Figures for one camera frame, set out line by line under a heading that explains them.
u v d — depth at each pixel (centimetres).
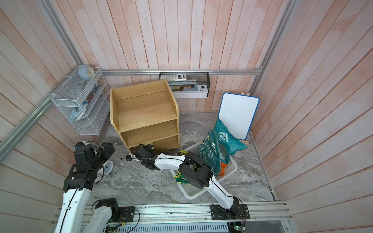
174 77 90
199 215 73
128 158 80
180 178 75
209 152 68
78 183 47
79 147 62
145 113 76
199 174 54
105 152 65
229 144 72
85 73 80
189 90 95
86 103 81
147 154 72
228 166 78
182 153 82
